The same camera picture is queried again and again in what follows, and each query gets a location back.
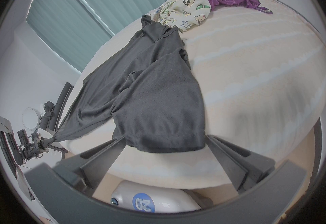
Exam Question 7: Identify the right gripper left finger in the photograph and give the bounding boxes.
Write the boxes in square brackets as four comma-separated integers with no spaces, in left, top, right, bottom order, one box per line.
[53,137,127,190]

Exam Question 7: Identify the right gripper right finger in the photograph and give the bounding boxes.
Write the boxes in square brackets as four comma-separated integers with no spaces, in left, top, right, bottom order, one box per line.
[205,135,276,191]

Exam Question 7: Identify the black garment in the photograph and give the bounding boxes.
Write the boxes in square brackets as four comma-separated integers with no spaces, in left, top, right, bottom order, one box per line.
[55,15,206,154]

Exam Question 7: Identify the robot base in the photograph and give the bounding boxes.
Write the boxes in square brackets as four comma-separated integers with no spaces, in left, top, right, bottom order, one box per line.
[111,180,213,213]

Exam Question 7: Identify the white printed pyjama garment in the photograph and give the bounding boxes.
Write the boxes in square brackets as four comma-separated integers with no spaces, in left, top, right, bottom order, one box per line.
[148,0,212,33]

